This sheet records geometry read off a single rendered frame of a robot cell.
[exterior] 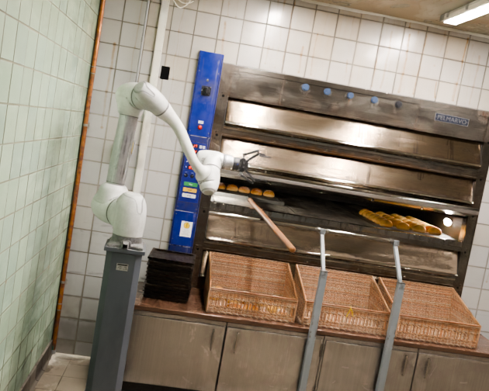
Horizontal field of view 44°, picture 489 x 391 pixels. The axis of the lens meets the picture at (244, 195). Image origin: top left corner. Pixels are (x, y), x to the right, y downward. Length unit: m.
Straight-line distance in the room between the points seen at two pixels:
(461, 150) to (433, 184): 0.30
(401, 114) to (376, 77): 0.31
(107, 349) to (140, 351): 0.51
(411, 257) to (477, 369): 0.85
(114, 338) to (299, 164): 1.72
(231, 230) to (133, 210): 1.16
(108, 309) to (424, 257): 2.29
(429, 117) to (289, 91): 0.98
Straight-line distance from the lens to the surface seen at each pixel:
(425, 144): 4.36
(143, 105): 3.19
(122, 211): 3.12
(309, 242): 4.20
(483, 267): 4.66
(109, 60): 4.09
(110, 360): 3.31
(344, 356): 3.89
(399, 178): 4.31
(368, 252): 4.32
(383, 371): 3.93
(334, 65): 4.17
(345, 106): 4.19
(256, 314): 3.75
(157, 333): 3.72
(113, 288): 3.18
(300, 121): 4.12
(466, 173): 4.49
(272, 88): 4.10
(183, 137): 3.28
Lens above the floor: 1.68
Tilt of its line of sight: 6 degrees down
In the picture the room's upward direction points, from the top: 10 degrees clockwise
